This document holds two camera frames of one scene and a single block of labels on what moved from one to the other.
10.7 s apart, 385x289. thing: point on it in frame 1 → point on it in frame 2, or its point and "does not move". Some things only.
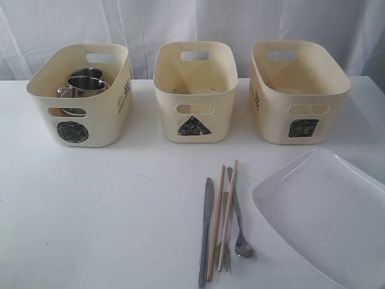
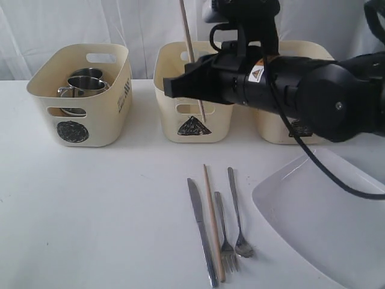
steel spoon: x=243 y=248 does not move
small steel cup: x=81 y=86 does not move
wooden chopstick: x=231 y=192 → x=190 y=46
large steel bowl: x=76 y=112 does not move
